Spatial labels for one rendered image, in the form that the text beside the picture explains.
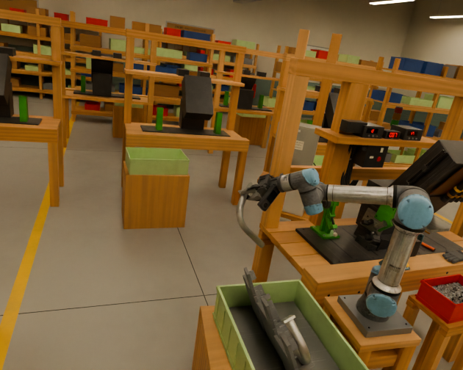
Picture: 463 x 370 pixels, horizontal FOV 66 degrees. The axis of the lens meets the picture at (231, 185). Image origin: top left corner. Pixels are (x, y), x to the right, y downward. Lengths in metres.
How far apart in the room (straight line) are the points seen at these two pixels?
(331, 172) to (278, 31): 10.54
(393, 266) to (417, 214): 0.24
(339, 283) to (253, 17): 10.99
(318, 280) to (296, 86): 1.07
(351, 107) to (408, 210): 1.08
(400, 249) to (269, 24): 11.45
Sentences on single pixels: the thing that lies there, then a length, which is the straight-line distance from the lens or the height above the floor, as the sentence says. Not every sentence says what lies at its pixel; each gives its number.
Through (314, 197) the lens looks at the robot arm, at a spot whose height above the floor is 1.41.
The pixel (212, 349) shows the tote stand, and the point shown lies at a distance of 1.61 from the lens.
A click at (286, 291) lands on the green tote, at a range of 1.80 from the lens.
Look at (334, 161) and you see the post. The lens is 2.43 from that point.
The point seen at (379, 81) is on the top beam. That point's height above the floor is 1.88.
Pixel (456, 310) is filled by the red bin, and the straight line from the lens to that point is 2.20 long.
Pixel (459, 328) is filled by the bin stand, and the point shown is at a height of 0.78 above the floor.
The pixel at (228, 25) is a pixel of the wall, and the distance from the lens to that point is 12.13.
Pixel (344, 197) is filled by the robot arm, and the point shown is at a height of 1.41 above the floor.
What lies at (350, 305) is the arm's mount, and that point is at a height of 0.88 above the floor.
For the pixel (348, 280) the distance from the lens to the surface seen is 2.06.
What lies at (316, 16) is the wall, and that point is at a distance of 13.40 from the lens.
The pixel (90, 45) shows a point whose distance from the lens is 8.52.
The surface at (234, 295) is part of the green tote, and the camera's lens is 1.70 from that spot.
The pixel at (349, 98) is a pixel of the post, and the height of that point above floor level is 1.76.
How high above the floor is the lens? 1.93
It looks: 20 degrees down
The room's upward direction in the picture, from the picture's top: 9 degrees clockwise
